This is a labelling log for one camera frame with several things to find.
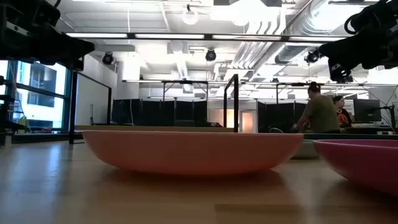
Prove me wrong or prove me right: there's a silver spiral air duct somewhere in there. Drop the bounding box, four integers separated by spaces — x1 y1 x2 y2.
274 0 354 65

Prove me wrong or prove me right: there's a black bar with light strips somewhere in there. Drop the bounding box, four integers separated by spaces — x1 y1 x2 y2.
64 32 353 44

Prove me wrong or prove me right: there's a person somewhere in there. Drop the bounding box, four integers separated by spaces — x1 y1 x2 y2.
291 81 341 134
331 95 354 129

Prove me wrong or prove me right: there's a window with teal frame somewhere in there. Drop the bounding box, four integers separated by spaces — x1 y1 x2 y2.
0 60 73 134

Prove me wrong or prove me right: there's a peach plastic plate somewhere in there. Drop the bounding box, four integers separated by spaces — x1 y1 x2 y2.
82 130 304 176

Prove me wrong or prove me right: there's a black aluminium rig frame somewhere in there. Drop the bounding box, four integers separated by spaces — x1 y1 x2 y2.
0 132 398 146

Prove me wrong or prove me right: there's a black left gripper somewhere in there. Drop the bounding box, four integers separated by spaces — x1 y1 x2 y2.
0 0 96 72

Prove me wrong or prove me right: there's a magenta plastic plate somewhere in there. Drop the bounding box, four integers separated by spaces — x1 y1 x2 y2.
313 139 398 197

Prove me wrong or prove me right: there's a white globe ceiling lamp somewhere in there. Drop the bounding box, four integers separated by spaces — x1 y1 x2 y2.
181 4 200 26

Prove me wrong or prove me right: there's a teal plastic plate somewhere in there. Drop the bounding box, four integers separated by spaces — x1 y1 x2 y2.
290 139 321 161

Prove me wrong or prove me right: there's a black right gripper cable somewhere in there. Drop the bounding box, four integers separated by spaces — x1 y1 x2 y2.
343 11 366 35

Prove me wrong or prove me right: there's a black partition panel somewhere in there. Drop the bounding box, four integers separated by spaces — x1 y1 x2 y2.
257 100 308 134
111 98 209 127

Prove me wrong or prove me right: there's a wooden shelf with black frame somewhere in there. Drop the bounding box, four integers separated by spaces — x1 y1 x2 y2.
68 70 239 145

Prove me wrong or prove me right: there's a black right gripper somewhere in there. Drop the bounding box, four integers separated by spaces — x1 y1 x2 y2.
318 0 398 84

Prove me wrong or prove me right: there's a black computer monitor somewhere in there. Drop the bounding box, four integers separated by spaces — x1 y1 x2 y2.
353 98 383 123

